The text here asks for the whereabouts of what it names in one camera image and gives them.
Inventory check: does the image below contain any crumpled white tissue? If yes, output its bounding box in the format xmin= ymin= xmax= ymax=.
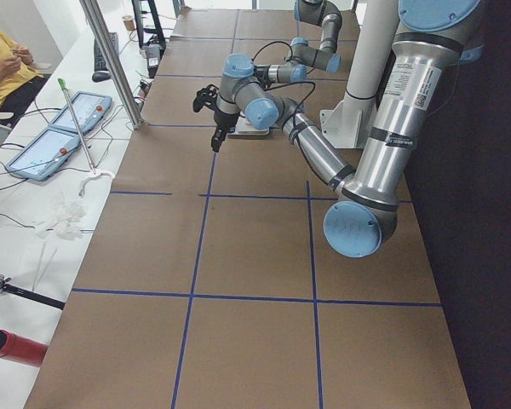
xmin=35 ymin=193 xmax=86 ymax=240

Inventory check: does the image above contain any aluminium frame post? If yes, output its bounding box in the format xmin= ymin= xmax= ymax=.
xmin=80 ymin=0 xmax=143 ymax=130

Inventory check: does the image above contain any silver digital kitchen scale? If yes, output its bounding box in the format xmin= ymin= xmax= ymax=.
xmin=227 ymin=117 xmax=269 ymax=139

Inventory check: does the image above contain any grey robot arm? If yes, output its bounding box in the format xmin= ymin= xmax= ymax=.
xmin=254 ymin=1 xmax=342 ymax=88
xmin=192 ymin=1 xmax=486 ymax=258

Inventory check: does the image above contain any black keyboard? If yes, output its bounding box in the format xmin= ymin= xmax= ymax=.
xmin=92 ymin=31 xmax=120 ymax=72

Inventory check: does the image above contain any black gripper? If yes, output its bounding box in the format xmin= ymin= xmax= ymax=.
xmin=210 ymin=95 xmax=239 ymax=153
xmin=254 ymin=66 xmax=269 ymax=89

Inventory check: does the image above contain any red cylinder tube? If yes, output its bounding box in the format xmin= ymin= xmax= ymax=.
xmin=0 ymin=330 xmax=48 ymax=367

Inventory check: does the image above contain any far blue teach pendant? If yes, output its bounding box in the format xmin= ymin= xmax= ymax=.
xmin=49 ymin=91 xmax=112 ymax=135

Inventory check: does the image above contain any blue teach pendant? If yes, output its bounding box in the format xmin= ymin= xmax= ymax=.
xmin=5 ymin=128 xmax=80 ymax=181
xmin=49 ymin=91 xmax=112 ymax=135

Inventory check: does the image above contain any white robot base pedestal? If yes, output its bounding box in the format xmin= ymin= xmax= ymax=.
xmin=320 ymin=0 xmax=399 ymax=149

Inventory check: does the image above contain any person in yellow shirt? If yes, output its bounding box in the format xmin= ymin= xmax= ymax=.
xmin=0 ymin=30 xmax=47 ymax=128

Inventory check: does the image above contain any black computer mouse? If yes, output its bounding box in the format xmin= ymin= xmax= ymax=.
xmin=91 ymin=71 xmax=111 ymax=83

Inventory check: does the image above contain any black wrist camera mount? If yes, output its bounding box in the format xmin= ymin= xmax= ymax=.
xmin=192 ymin=84 xmax=219 ymax=112

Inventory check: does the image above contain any black tripod rod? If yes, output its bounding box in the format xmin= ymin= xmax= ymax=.
xmin=0 ymin=274 xmax=66 ymax=310

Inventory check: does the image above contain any near blue teach pendant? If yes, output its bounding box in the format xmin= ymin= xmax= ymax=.
xmin=5 ymin=128 xmax=80 ymax=181

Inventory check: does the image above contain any green tipped metal rod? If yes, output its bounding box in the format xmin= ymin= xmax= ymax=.
xmin=57 ymin=78 xmax=97 ymax=174

